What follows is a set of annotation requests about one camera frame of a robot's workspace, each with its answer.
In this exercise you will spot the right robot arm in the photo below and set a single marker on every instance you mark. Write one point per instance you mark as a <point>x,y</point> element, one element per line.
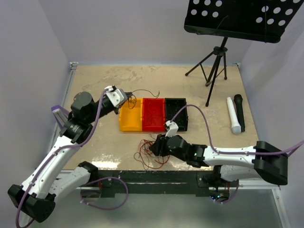
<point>262,161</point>

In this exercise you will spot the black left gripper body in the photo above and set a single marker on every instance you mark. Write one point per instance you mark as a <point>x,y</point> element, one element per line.
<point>105,109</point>

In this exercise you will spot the black music stand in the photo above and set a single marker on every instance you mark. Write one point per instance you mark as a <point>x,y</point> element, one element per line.
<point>274,28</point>

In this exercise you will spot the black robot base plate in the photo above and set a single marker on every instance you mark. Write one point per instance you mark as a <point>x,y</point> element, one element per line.
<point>195,183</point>

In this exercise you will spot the yellow plastic bin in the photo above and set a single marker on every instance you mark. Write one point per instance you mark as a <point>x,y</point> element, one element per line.
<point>130,116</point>

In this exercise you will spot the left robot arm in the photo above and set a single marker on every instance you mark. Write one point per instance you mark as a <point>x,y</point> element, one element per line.
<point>37,196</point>

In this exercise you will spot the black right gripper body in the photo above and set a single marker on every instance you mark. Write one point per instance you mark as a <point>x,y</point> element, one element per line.
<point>164,150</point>

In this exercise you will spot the red plastic bin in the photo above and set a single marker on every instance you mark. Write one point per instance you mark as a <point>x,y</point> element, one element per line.
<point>153,115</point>

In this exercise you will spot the aluminium table frame rail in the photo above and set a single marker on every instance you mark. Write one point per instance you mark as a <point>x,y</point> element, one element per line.
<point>72,70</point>

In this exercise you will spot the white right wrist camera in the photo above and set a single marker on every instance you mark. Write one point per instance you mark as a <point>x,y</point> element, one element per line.
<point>171,128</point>

